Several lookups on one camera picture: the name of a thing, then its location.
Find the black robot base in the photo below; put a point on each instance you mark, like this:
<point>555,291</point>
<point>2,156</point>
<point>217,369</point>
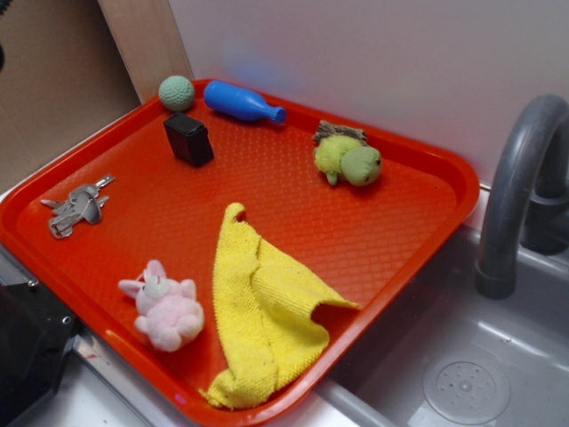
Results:
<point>37,334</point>

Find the black box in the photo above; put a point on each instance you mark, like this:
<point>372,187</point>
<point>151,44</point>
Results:
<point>188,139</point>

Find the red plastic tray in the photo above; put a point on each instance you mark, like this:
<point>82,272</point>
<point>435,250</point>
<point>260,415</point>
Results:
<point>366,243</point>

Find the green plush turtle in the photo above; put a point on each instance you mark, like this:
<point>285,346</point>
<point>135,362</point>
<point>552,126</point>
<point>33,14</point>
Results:
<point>342,153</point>

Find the yellow microfiber cloth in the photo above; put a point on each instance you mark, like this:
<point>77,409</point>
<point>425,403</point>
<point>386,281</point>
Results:
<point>263,301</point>

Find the blue plastic bowling pin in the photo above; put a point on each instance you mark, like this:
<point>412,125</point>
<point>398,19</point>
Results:
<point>241,103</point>

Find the pink plush bunny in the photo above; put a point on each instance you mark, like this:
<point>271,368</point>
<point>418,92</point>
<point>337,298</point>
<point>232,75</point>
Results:
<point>169,313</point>

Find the green knitted ball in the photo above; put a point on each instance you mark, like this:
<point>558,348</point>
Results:
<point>177,93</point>

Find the grey plastic sink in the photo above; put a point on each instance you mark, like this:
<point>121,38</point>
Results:
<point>441,354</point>

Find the grey toy faucet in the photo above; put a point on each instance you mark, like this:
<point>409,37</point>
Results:
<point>528,202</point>

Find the wooden board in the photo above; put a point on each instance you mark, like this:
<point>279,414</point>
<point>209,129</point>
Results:
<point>149,42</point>

